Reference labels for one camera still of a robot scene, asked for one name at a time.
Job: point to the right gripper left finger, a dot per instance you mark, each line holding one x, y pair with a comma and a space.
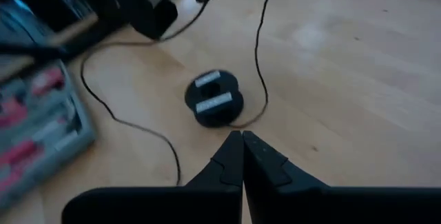
224, 165

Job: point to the black plastic spool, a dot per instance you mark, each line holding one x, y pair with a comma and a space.
220, 113

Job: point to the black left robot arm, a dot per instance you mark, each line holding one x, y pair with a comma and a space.
151, 17

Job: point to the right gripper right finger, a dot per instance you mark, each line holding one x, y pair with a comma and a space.
268, 169

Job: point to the grey plastic tool case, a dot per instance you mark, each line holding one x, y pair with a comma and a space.
51, 124

